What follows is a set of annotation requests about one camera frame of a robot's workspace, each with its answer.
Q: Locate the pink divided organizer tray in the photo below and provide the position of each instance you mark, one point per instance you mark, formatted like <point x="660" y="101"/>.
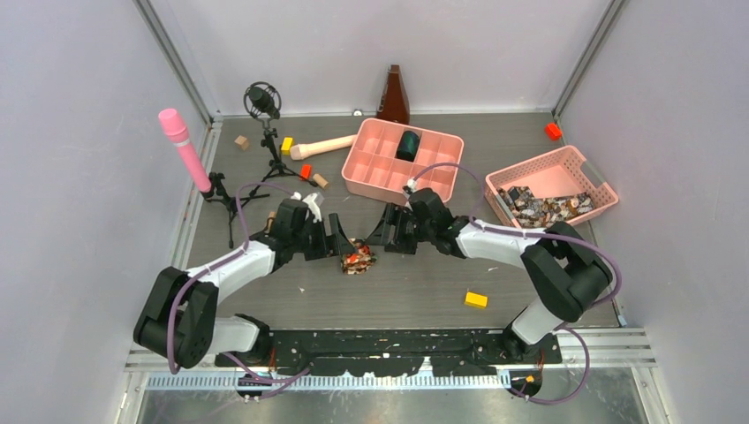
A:
<point x="373" y="170"/>

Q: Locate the pink perforated basket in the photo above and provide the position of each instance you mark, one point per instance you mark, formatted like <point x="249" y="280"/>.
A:
<point x="560" y="172"/>

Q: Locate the red block far corner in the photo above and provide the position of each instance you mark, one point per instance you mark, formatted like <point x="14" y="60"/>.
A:
<point x="553" y="131"/>

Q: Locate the black microphone with tripod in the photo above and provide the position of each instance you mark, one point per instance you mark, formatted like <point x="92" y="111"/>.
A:
<point x="263" y="103"/>

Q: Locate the dark green rolled tie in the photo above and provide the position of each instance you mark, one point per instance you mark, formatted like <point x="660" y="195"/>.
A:
<point x="407" y="147"/>

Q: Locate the wooden cylinder block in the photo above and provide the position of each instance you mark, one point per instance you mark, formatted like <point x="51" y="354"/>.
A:
<point x="321" y="181"/>

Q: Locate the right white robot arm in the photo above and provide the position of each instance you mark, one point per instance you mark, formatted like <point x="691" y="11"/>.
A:
<point x="567" y="273"/>

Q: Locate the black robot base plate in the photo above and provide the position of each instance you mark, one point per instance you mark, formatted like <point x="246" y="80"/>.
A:
<point x="397" y="354"/>

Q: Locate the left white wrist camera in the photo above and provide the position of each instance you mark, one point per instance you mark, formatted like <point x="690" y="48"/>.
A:
<point x="313" y="203"/>

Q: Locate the wooden cube block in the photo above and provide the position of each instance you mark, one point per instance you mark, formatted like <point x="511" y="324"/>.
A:
<point x="242" y="143"/>

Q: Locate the floral patterned necktie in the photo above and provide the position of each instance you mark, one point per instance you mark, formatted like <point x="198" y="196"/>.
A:
<point x="360" y="261"/>

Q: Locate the patterned ties in basket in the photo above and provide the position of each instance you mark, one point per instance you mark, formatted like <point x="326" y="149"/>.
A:
<point x="536" y="212"/>

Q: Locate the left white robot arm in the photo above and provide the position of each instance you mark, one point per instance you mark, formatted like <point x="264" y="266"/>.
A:
<point x="179" y="321"/>

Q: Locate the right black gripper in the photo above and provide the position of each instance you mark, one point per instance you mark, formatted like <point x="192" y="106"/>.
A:
<point x="393" y="215"/>

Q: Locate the brown wooden metronome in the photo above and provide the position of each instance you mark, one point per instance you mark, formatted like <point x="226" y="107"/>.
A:
<point x="394" y="104"/>

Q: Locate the small orange block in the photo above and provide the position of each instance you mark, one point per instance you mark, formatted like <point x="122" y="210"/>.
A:
<point x="305" y="172"/>

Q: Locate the small wooden rectangular block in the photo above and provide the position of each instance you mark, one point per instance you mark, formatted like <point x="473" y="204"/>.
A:
<point x="269" y="222"/>

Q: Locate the yellow cube block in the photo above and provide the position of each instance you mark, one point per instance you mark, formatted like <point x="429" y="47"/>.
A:
<point x="286" y="145"/>

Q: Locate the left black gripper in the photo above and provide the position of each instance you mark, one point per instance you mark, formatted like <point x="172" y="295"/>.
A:
<point x="334" y="245"/>

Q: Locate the yellow block near front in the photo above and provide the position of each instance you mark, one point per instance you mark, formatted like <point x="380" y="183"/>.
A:
<point x="476" y="300"/>

